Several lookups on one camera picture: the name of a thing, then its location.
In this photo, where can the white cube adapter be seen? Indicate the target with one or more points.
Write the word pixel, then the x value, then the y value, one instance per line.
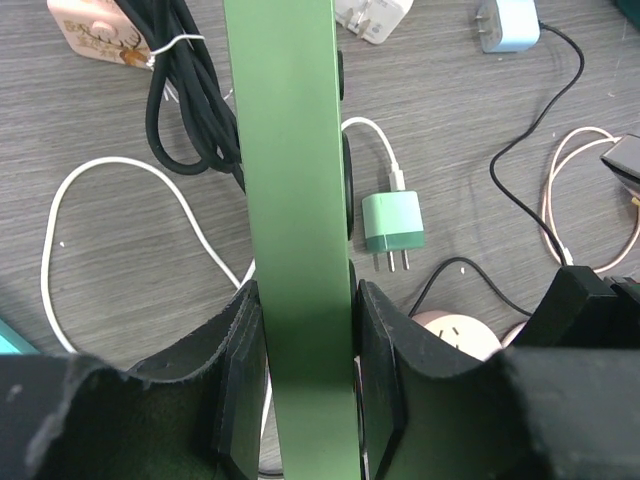
pixel 371 20

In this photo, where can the teal triangular socket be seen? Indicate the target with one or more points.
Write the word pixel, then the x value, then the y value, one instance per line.
pixel 12 343

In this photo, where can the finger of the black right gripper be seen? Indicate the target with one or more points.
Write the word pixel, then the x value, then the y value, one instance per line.
pixel 582 310

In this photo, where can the peach cube socket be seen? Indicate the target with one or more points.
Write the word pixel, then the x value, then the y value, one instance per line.
pixel 100 30

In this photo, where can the light blue charger plug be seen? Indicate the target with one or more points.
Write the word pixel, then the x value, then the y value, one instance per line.
pixel 507 26

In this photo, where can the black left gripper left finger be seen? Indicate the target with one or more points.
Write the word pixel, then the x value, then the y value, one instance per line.
pixel 191 411

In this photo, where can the pink round socket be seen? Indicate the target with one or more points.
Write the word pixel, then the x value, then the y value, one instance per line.
pixel 466 333

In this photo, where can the green charger plug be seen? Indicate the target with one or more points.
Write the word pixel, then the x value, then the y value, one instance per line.
pixel 393 223

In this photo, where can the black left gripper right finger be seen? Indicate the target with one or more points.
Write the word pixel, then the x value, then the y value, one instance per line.
pixel 430 411

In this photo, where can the green power strip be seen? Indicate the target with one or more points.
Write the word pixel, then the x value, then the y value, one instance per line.
pixel 284 66

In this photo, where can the teal plastic tray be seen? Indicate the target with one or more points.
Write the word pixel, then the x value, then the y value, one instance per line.
pixel 630 9

